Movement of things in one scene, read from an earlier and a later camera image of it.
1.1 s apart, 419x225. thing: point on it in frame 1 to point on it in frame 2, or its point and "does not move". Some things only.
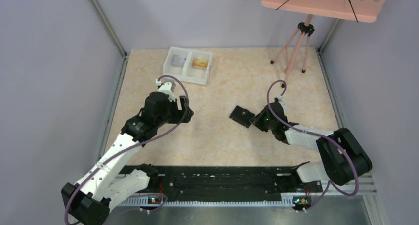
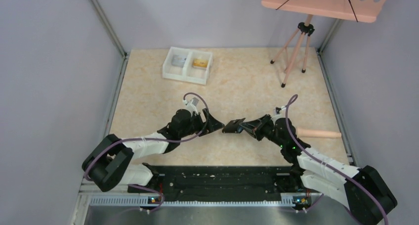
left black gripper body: (183, 112) to (203, 122)
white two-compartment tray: (188, 65) does not move
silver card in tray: (178, 60) does not move
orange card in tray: (200, 63) does not move
